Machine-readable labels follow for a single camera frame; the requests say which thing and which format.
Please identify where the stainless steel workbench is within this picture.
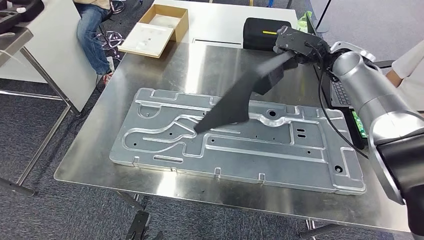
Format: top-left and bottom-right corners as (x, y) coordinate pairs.
(53, 41), (413, 238)

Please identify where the black foam-lined case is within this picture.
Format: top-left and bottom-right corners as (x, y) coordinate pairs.
(0, 0), (46, 34)

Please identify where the open cardboard box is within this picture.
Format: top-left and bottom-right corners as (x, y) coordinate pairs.
(139, 3), (190, 42)

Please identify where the long black plastic bracket part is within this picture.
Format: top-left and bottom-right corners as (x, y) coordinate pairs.
(193, 51), (299, 135)

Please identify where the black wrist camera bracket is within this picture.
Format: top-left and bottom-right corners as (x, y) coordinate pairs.
(274, 25), (330, 57)

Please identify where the white flat box lid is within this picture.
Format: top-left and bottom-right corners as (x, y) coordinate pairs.
(117, 22), (175, 59)

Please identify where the thin black rod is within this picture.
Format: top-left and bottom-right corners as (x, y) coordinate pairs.
(314, 0), (333, 34)

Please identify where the black controller with antennas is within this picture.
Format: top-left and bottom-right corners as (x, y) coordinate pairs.
(344, 107), (369, 150)

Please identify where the grey laptop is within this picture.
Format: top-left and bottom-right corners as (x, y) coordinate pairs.
(304, 11), (354, 109)

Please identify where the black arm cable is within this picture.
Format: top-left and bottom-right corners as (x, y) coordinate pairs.
(317, 49), (369, 160)

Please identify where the white table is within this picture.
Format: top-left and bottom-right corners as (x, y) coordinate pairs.
(153, 0), (299, 46)

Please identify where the black zip case yellow label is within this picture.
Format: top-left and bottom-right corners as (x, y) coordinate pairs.
(242, 17), (292, 51)

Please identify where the white cabinet panel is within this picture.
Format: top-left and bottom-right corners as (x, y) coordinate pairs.
(0, 0), (99, 112)

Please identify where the chrome stool base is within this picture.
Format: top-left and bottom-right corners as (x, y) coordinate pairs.
(97, 30), (125, 51)

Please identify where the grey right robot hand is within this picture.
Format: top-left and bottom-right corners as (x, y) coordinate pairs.
(279, 49), (332, 69)

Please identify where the person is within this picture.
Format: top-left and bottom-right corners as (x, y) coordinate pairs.
(72, 0), (115, 85)
(385, 39), (424, 115)

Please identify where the green drink bottle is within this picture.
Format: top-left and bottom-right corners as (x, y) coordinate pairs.
(296, 10), (313, 33)

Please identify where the stamped silver metal panel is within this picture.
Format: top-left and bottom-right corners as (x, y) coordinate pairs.
(109, 87), (368, 196)

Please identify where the steel side table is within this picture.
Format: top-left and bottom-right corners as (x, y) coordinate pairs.
(0, 26), (82, 197)

